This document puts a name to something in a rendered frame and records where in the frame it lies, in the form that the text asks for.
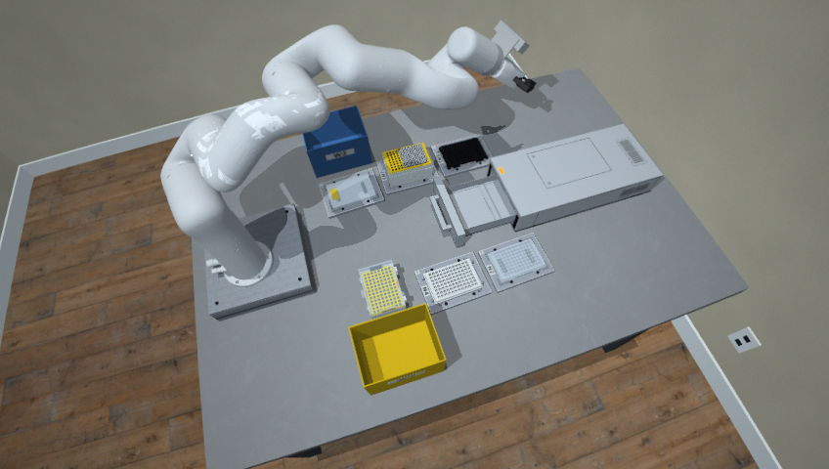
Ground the yellow open-top bin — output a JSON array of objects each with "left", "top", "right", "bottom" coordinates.
[{"left": 349, "top": 303, "right": 446, "bottom": 395}]

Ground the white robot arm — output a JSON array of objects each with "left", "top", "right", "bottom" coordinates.
[{"left": 160, "top": 21, "right": 530, "bottom": 287}]

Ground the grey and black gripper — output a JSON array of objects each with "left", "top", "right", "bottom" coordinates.
[{"left": 490, "top": 57, "right": 536, "bottom": 93}]

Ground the dark blue bin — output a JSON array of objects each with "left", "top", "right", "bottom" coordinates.
[{"left": 302, "top": 106, "right": 372, "bottom": 178}]

